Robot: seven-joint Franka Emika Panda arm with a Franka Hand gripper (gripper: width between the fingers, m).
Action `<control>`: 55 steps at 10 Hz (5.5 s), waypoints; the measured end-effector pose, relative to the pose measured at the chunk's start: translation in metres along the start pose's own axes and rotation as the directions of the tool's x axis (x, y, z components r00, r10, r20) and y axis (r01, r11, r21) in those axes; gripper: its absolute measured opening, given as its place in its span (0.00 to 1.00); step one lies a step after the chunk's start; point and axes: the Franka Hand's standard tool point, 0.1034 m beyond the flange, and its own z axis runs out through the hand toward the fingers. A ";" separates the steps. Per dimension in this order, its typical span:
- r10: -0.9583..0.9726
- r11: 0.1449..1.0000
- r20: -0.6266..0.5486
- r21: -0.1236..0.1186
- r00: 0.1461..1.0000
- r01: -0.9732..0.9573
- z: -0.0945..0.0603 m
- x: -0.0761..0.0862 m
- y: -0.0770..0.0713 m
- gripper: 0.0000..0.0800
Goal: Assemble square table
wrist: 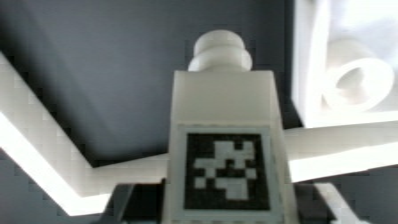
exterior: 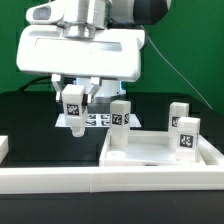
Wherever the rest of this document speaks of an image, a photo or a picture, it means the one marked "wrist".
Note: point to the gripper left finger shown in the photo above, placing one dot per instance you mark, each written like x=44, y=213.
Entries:
x=135, y=204

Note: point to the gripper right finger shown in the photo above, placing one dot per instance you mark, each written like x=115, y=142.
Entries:
x=323, y=208

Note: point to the white table leg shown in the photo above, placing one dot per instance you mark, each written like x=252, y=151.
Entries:
x=227, y=185

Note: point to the white square table top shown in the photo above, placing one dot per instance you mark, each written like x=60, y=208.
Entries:
x=344, y=61

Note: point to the white U-shaped obstacle fence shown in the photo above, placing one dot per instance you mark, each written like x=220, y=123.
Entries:
x=350, y=145

